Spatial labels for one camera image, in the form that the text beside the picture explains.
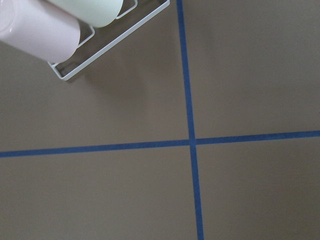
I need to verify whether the pale green cup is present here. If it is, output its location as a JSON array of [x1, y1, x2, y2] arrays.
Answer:
[[49, 0, 124, 28]]

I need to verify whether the pale pink cup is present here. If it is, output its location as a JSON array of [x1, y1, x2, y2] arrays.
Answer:
[[0, 0, 81, 63]]

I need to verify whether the white wire cup rack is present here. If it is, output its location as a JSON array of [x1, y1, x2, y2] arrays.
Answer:
[[48, 0, 171, 81]]

